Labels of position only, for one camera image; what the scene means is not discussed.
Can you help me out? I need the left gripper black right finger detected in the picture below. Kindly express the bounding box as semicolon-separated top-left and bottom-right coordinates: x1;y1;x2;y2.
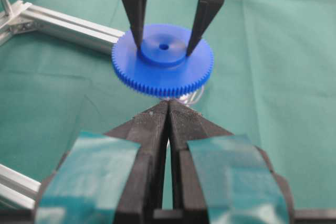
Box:
169;101;295;223

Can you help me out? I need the blue plastic gear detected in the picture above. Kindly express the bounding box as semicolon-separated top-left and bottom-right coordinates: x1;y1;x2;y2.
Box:
111;24;214;98

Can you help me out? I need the green table cloth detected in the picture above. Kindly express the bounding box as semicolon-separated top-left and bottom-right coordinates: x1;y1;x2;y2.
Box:
1;0;335;208

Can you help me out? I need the aluminium extrusion frame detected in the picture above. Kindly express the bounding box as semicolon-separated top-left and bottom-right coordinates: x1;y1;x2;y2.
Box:
1;0;124;209

